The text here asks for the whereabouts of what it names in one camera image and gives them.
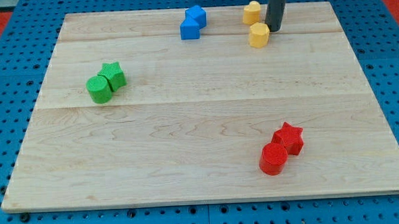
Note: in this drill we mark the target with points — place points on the green cylinder block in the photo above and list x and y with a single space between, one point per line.
99 90

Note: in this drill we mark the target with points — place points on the yellow hexagon block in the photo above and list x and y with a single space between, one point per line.
258 35

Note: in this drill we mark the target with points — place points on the blue pentagon block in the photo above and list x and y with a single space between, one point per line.
190 29

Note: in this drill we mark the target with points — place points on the red star block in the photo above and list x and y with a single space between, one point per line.
290 137

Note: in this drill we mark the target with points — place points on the green star block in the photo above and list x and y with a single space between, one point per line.
114 74

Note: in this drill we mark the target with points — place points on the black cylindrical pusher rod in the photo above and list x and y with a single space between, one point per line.
274 14

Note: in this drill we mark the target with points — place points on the red cylinder block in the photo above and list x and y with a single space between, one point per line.
273 158

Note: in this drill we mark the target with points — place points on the blue cube block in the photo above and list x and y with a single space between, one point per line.
198 14

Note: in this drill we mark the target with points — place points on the light wooden board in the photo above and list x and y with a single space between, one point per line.
190 125

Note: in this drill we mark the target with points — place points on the yellow heart block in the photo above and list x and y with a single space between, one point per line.
251 13

